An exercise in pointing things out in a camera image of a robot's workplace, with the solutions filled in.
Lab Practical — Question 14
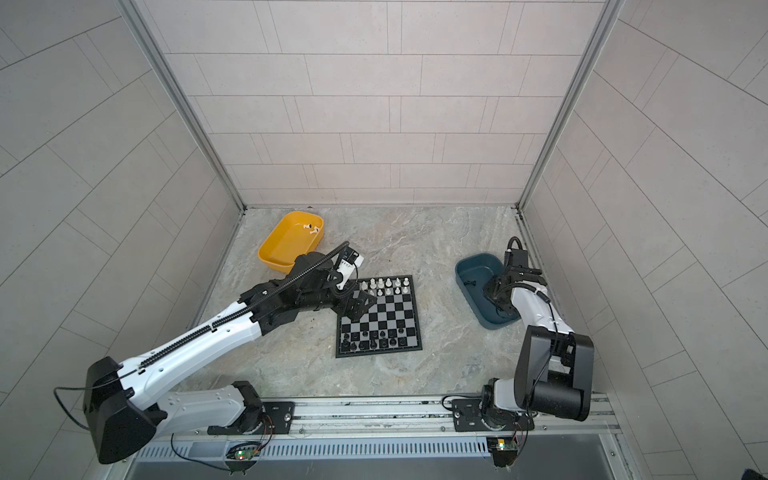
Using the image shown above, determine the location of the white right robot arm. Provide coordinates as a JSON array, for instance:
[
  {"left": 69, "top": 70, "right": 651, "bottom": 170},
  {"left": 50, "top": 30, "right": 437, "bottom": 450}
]
[{"left": 480, "top": 236, "right": 594, "bottom": 430}]

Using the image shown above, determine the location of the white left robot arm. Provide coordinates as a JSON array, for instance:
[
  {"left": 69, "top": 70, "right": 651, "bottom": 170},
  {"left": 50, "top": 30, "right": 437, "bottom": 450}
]
[{"left": 83, "top": 242, "right": 376, "bottom": 464}]

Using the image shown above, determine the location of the green circuit board left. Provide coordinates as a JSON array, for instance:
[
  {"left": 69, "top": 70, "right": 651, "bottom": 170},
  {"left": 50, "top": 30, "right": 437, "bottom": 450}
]
[{"left": 226, "top": 441, "right": 261, "bottom": 462}]

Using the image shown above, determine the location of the teal plastic tub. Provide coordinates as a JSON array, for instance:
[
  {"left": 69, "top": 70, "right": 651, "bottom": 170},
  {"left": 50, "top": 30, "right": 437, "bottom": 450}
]
[{"left": 455, "top": 253, "right": 520, "bottom": 330}]

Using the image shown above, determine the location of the black white chessboard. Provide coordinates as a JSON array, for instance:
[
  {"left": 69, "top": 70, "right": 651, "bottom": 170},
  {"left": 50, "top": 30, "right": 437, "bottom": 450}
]
[{"left": 335, "top": 275, "right": 423, "bottom": 358}]

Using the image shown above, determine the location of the yellow plastic tub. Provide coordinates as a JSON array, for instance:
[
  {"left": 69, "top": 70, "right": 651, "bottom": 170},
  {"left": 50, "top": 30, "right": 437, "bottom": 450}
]
[{"left": 258, "top": 211, "right": 324, "bottom": 274}]

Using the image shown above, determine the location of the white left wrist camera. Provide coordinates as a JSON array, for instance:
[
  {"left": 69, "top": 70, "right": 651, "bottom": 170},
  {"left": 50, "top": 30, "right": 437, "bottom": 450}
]
[{"left": 336, "top": 247, "right": 364, "bottom": 288}]

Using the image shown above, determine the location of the aluminium rail frame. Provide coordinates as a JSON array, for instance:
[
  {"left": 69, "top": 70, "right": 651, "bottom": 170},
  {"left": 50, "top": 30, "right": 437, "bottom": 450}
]
[{"left": 101, "top": 394, "right": 638, "bottom": 479}]

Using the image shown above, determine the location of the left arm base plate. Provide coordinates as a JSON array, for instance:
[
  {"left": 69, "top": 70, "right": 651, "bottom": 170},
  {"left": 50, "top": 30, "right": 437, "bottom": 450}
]
[{"left": 207, "top": 401, "right": 296, "bottom": 436}]

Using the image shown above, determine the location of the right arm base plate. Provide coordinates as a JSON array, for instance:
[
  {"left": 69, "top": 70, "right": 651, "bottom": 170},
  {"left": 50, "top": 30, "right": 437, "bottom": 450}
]
[{"left": 443, "top": 396, "right": 492, "bottom": 433}]

